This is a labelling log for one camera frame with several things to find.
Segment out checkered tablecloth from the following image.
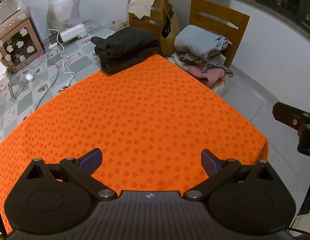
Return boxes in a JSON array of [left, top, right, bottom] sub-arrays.
[[0, 19, 129, 148]]

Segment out light blue sweatshirt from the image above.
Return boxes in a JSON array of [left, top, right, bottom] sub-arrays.
[[174, 25, 233, 59]]

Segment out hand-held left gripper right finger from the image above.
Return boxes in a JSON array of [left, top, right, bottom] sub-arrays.
[[184, 149, 283, 201]]

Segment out white tissue box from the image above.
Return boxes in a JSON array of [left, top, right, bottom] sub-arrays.
[[0, 65, 11, 90]]

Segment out grey cable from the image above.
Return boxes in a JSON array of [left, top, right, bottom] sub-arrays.
[[35, 50, 60, 110]]

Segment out grey garment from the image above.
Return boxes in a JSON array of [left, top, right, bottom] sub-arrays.
[[170, 51, 234, 78]]

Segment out beige fluffy bundle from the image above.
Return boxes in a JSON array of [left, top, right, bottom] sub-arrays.
[[110, 20, 129, 32]]

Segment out white charger with cable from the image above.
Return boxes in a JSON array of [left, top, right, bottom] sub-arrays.
[[48, 29, 75, 90]]

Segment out clear plastic bag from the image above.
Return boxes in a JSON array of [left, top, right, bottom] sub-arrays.
[[46, 0, 81, 29]]

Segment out pink box with stickers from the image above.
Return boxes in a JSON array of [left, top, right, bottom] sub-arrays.
[[0, 7, 46, 73]]

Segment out beige cloth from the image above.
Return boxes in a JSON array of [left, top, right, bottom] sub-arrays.
[[128, 0, 156, 19]]

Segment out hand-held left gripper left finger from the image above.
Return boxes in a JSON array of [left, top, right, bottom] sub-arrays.
[[20, 148, 118, 201]]

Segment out clear acrylic stand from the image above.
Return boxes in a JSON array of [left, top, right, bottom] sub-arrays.
[[8, 80, 30, 102]]

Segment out white fluffy cushion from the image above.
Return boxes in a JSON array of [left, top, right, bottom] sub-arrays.
[[209, 76, 228, 98]]

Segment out black power adapter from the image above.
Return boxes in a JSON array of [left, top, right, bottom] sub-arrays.
[[48, 29, 61, 49]]

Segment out black folded clothes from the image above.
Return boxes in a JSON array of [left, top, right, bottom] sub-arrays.
[[90, 27, 162, 75]]

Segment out pink garment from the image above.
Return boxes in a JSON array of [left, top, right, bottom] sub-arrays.
[[186, 64, 226, 87]]

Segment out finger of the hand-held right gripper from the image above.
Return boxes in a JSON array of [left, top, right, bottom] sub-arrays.
[[272, 102, 310, 131]]

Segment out wooden chair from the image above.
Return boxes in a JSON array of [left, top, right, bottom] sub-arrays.
[[189, 0, 250, 68], [128, 0, 170, 34]]

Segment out white appliance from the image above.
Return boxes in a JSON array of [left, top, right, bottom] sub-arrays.
[[59, 23, 87, 42]]

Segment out orange patterned mat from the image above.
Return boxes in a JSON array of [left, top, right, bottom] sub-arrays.
[[0, 54, 269, 235]]

